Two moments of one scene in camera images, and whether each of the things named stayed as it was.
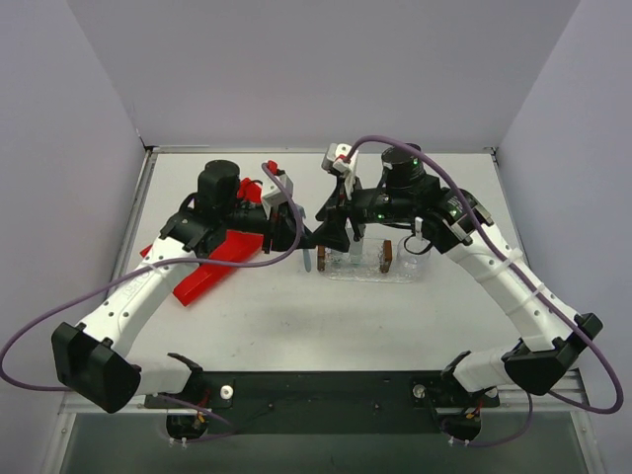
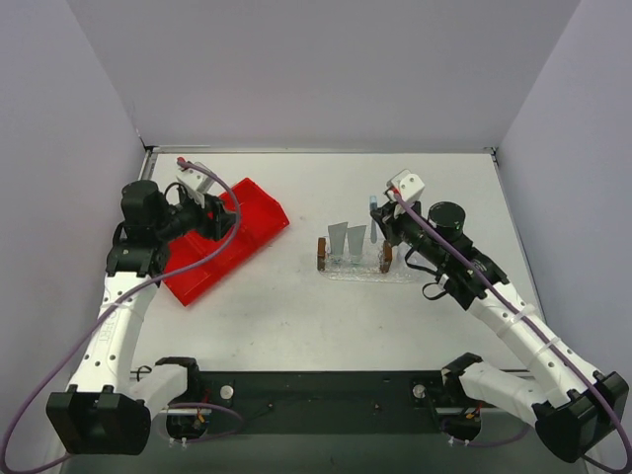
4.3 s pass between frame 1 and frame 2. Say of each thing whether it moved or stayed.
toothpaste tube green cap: stayed
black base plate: stayed
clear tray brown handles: stayed
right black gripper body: moved
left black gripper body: moved
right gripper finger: moved
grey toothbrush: moved
